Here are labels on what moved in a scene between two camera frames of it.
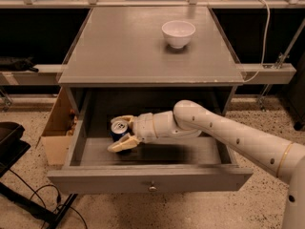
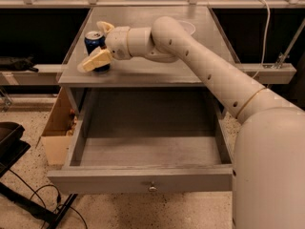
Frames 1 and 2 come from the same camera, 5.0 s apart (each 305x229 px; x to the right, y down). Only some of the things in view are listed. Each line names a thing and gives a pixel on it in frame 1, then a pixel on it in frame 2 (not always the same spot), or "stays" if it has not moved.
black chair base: x=12 y=143 stays
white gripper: x=143 y=127 -> x=117 y=43
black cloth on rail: x=17 y=64 stays
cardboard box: x=56 y=136 stays
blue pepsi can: x=118 y=130 -> x=92 y=40
